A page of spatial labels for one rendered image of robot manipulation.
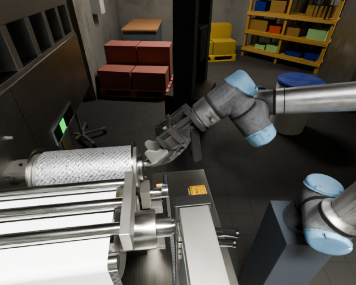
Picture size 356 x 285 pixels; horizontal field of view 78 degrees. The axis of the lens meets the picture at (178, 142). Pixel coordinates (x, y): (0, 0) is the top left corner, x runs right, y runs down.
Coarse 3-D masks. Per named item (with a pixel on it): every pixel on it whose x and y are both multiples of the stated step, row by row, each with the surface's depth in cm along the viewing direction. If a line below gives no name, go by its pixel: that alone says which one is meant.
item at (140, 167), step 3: (141, 153) 62; (138, 156) 61; (141, 156) 60; (138, 159) 60; (141, 159) 60; (138, 162) 59; (141, 162) 59; (138, 165) 59; (141, 165) 59; (138, 168) 59; (141, 168) 59; (138, 171) 59; (141, 171) 59; (138, 174) 59; (141, 174) 59; (144, 174) 65; (138, 177) 60; (141, 177) 60
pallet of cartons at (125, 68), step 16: (112, 48) 375; (128, 48) 373; (144, 48) 369; (160, 48) 367; (112, 64) 385; (128, 64) 385; (144, 64) 385; (160, 64) 384; (112, 80) 368; (128, 80) 364; (144, 80) 361; (160, 80) 358; (112, 96) 384; (128, 96) 381; (144, 96) 380; (160, 96) 380
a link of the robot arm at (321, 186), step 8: (312, 176) 76; (320, 176) 77; (328, 176) 77; (304, 184) 77; (312, 184) 73; (320, 184) 73; (328, 184) 73; (336, 184) 73; (304, 192) 76; (312, 192) 73; (320, 192) 71; (328, 192) 70; (336, 192) 70; (296, 200) 82; (304, 200) 74
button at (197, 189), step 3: (192, 186) 99; (195, 186) 99; (198, 186) 99; (201, 186) 99; (204, 186) 99; (189, 189) 100; (192, 189) 98; (195, 189) 98; (198, 189) 98; (201, 189) 98; (204, 189) 98; (192, 192) 96; (195, 192) 96; (198, 192) 96; (201, 192) 96; (204, 192) 96
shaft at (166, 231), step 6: (156, 222) 37; (162, 222) 37; (168, 222) 37; (156, 228) 36; (162, 228) 37; (168, 228) 37; (174, 228) 37; (156, 234) 36; (162, 234) 37; (168, 234) 37
